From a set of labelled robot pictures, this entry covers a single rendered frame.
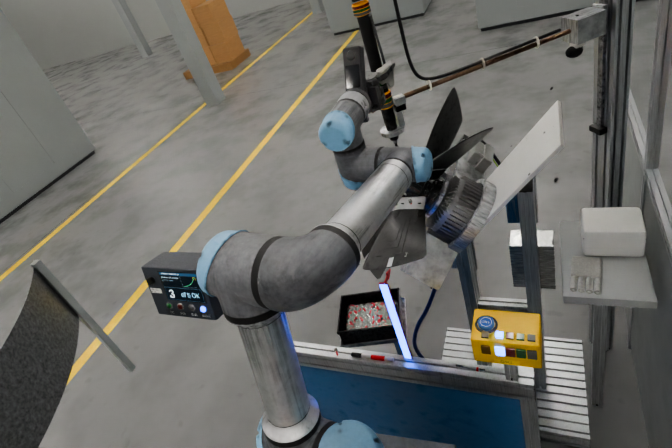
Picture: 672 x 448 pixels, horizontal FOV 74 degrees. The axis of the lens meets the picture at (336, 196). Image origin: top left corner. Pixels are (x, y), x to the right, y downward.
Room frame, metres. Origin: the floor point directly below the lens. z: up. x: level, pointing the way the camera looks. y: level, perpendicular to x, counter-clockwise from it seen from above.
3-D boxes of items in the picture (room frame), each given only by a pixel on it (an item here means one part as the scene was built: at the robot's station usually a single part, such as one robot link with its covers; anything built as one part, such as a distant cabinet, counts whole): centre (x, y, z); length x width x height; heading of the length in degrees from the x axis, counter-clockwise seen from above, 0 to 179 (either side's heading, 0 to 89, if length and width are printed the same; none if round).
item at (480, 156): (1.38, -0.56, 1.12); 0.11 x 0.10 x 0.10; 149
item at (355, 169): (0.89, -0.08, 1.54); 0.11 x 0.08 x 0.11; 51
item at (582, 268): (0.91, -0.65, 0.87); 0.15 x 0.09 x 0.02; 144
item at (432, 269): (1.10, -0.22, 0.98); 0.20 x 0.16 x 0.20; 59
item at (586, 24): (1.20, -0.84, 1.54); 0.10 x 0.07 x 0.08; 94
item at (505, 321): (0.69, -0.28, 1.02); 0.16 x 0.10 x 0.11; 59
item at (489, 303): (1.16, -0.48, 0.56); 0.19 x 0.04 x 0.04; 59
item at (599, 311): (0.97, -0.75, 0.42); 0.04 x 0.04 x 0.83; 59
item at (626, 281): (0.97, -0.75, 0.85); 0.36 x 0.24 x 0.03; 149
